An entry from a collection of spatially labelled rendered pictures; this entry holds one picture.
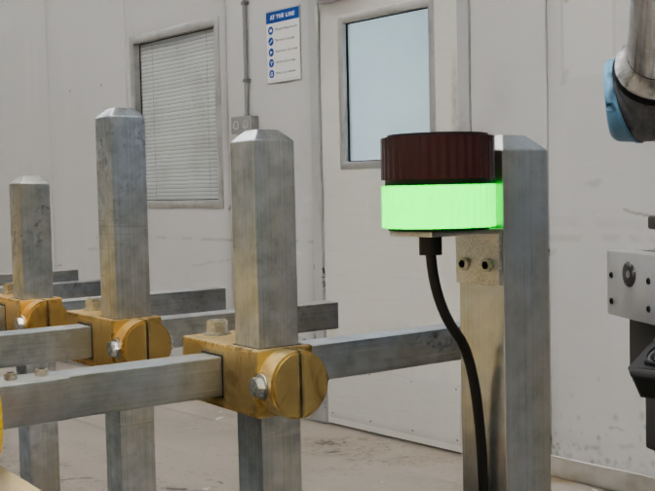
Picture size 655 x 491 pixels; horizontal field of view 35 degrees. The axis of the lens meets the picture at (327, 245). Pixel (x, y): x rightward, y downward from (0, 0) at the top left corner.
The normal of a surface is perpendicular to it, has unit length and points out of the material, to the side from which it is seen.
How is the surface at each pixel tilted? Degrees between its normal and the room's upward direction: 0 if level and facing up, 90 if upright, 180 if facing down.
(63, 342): 90
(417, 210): 90
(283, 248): 90
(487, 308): 90
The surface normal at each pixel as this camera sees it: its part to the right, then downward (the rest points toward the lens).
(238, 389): -0.81, 0.05
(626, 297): -0.98, 0.04
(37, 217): 0.58, 0.03
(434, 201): -0.16, 0.06
